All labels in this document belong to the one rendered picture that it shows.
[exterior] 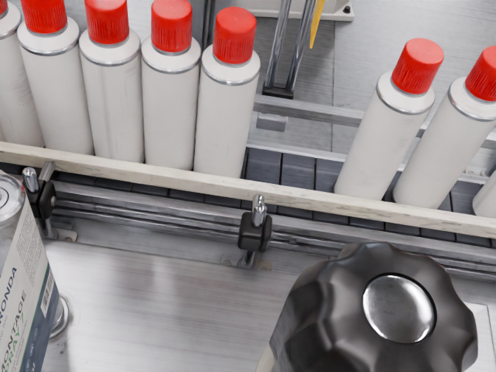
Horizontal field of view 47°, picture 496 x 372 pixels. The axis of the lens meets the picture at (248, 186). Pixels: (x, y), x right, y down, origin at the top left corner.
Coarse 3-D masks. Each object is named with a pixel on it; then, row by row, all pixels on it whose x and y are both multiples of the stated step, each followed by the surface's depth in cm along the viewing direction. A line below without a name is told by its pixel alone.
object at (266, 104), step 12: (264, 96) 58; (264, 108) 59; (276, 108) 58; (288, 108) 58; (300, 108) 58; (312, 108) 58; (324, 108) 58; (336, 108) 59; (324, 120) 59; (336, 120) 59; (348, 120) 59; (360, 120) 58; (420, 132) 59; (492, 132) 59; (492, 144) 59
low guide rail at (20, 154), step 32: (0, 160) 58; (32, 160) 57; (64, 160) 57; (96, 160) 57; (224, 192) 58; (256, 192) 58; (288, 192) 58; (320, 192) 58; (416, 224) 59; (448, 224) 59; (480, 224) 58
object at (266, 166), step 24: (0, 168) 59; (264, 168) 64; (288, 168) 64; (312, 168) 64; (336, 168) 65; (144, 192) 60; (168, 192) 61; (192, 192) 61; (456, 192) 65; (288, 216) 62; (312, 216) 61; (336, 216) 61; (456, 240) 61; (480, 240) 61
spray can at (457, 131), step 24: (480, 72) 47; (456, 96) 50; (480, 96) 48; (432, 120) 54; (456, 120) 50; (480, 120) 49; (432, 144) 54; (456, 144) 52; (480, 144) 53; (408, 168) 59; (432, 168) 56; (456, 168) 55; (408, 192) 60; (432, 192) 58
